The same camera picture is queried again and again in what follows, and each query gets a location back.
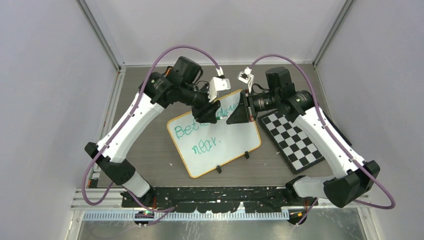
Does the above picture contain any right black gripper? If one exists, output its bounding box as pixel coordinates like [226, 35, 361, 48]
[227, 87, 280, 124]

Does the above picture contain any yellow framed whiteboard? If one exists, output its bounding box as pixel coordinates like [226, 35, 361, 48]
[167, 90, 262, 179]

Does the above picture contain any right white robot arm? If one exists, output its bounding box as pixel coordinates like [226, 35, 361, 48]
[226, 67, 381, 208]

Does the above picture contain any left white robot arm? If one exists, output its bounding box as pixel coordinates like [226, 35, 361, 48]
[84, 56, 225, 207]

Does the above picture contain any black white checkerboard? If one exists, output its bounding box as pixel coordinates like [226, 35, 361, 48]
[256, 110, 325, 175]

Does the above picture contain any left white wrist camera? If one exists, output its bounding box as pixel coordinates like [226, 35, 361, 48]
[207, 77, 232, 103]

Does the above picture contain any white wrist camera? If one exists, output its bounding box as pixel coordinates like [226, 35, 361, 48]
[207, 77, 232, 103]
[237, 67, 254, 93]

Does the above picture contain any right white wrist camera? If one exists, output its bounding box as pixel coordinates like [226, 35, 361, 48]
[237, 67, 254, 93]

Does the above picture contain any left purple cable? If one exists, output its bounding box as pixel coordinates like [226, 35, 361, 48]
[81, 44, 223, 227]

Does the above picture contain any purple cable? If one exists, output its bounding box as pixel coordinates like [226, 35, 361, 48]
[248, 54, 396, 227]
[81, 44, 223, 227]

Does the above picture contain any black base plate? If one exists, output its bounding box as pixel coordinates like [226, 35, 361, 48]
[121, 186, 316, 214]

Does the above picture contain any aluminium rail frame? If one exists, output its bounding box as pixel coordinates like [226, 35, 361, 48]
[70, 66, 373, 222]

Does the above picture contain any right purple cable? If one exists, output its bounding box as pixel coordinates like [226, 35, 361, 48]
[248, 54, 396, 227]

